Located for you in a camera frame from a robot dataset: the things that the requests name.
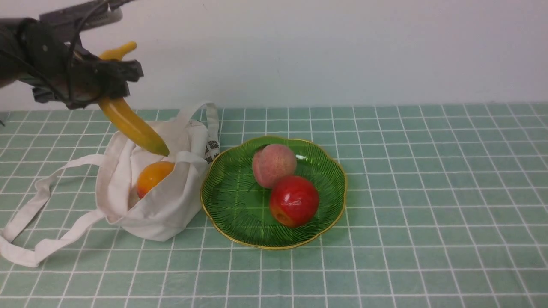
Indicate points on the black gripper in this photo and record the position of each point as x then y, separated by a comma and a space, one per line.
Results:
60, 71

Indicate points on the yellow banana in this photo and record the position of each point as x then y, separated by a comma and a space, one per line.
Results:
124, 118

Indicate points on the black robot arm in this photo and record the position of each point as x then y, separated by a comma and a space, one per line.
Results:
71, 21

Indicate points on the orange fruit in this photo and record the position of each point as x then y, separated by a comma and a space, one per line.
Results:
152, 175

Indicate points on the green glass plate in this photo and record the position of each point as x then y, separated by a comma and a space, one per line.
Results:
237, 205

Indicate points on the pink peach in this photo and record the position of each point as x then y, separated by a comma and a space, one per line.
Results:
271, 163

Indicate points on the red apple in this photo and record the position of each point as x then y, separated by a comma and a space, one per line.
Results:
294, 201

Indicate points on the green checkered tablecloth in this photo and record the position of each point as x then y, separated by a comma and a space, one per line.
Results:
447, 208

